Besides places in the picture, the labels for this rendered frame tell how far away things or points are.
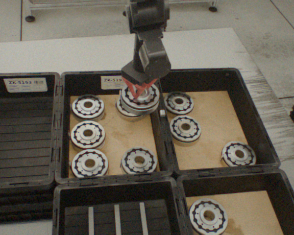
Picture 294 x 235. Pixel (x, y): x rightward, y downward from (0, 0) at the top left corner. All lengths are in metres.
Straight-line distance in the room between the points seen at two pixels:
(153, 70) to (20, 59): 0.92
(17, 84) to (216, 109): 0.67
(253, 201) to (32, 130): 0.69
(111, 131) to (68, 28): 1.92
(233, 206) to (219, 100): 0.40
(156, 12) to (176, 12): 2.47
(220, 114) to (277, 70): 1.71
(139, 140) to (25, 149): 0.34
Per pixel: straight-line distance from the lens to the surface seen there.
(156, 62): 0.65
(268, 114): 1.39
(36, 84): 1.10
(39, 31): 2.86
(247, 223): 0.95
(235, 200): 0.97
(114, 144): 1.00
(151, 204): 0.91
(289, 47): 3.10
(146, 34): 0.68
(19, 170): 0.99
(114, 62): 1.44
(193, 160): 0.99
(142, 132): 1.03
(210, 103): 1.16
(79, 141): 0.97
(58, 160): 0.86
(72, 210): 0.90
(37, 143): 1.02
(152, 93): 0.87
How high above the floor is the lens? 1.65
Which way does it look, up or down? 50 degrees down
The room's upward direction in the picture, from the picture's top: 8 degrees clockwise
